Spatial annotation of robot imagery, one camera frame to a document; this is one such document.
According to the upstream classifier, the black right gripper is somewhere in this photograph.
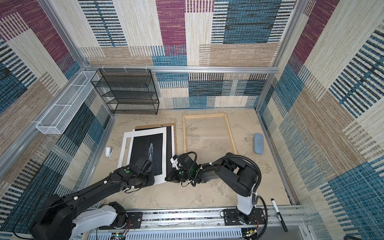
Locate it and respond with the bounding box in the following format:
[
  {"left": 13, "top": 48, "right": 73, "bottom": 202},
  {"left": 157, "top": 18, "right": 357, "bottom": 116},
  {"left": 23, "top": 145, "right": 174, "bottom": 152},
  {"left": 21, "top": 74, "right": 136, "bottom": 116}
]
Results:
[{"left": 164, "top": 167, "right": 192, "bottom": 183}]

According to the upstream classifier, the dark photo print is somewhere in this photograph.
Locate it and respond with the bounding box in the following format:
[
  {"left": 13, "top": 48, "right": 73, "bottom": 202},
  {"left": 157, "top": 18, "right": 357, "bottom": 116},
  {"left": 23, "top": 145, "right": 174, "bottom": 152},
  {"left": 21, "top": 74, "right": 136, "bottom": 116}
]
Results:
[{"left": 130, "top": 134, "right": 163, "bottom": 176}]

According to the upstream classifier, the light wooden picture frame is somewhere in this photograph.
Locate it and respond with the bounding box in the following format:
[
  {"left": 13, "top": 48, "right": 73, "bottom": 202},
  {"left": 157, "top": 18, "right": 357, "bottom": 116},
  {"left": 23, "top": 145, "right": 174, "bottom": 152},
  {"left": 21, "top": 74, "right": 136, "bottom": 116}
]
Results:
[{"left": 183, "top": 113, "right": 238, "bottom": 154}]

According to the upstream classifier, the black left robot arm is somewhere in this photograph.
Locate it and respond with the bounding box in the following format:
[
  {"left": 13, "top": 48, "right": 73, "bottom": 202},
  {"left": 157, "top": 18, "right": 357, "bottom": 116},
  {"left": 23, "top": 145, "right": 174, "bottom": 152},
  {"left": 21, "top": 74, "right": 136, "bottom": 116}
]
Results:
[{"left": 13, "top": 157, "right": 155, "bottom": 240}]

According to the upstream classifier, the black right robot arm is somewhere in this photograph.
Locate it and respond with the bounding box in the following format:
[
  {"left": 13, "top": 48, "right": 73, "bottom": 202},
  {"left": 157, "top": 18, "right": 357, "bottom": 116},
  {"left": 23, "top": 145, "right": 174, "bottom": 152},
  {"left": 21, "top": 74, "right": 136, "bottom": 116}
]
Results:
[{"left": 165, "top": 152, "right": 262, "bottom": 225}]

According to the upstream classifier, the small white plastic device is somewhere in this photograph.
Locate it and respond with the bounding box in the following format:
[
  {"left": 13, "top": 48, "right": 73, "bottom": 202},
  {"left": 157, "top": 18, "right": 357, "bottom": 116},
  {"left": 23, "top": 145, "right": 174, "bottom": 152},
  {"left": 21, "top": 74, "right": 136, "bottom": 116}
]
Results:
[{"left": 105, "top": 147, "right": 113, "bottom": 158}]

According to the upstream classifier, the colourful treehouse book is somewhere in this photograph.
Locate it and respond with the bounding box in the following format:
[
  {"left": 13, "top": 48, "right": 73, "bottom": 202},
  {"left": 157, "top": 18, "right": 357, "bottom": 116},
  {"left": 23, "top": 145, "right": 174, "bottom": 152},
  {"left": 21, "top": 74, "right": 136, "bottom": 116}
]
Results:
[{"left": 70, "top": 203, "right": 102, "bottom": 240}]

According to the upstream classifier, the grey blue oval case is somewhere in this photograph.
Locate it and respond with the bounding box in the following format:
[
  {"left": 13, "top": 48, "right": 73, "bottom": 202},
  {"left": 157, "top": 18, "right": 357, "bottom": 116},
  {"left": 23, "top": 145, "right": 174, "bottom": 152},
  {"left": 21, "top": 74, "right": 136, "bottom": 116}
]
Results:
[{"left": 253, "top": 133, "right": 264, "bottom": 155}]

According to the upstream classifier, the black marker pen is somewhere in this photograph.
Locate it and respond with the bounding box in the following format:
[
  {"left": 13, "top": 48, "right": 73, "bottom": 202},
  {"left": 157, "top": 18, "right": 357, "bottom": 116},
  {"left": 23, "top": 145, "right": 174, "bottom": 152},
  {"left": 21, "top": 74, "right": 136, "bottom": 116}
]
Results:
[{"left": 271, "top": 199, "right": 289, "bottom": 233}]

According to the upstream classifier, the brown frame backing board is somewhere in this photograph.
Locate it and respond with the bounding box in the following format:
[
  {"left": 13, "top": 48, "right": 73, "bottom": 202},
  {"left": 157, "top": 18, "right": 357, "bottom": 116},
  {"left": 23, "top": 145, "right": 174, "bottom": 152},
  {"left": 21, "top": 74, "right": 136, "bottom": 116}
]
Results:
[{"left": 134, "top": 123, "right": 177, "bottom": 155}]

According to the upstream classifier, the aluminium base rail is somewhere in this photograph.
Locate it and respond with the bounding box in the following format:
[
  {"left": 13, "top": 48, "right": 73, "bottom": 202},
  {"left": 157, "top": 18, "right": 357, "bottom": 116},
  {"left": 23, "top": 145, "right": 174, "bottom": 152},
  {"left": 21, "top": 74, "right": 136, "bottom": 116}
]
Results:
[{"left": 82, "top": 206, "right": 316, "bottom": 240}]

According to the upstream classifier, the black wire shelf rack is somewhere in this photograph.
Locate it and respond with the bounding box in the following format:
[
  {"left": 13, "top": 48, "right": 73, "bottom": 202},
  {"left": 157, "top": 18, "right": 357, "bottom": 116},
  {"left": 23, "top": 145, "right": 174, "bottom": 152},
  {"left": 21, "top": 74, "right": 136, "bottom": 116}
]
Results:
[{"left": 91, "top": 69, "right": 160, "bottom": 115}]

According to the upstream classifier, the white wire mesh basket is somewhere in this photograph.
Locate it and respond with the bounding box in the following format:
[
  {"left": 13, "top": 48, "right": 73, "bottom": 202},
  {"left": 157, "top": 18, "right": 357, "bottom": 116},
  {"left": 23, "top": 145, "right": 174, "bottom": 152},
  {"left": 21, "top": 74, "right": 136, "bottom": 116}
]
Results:
[{"left": 36, "top": 71, "right": 96, "bottom": 135}]

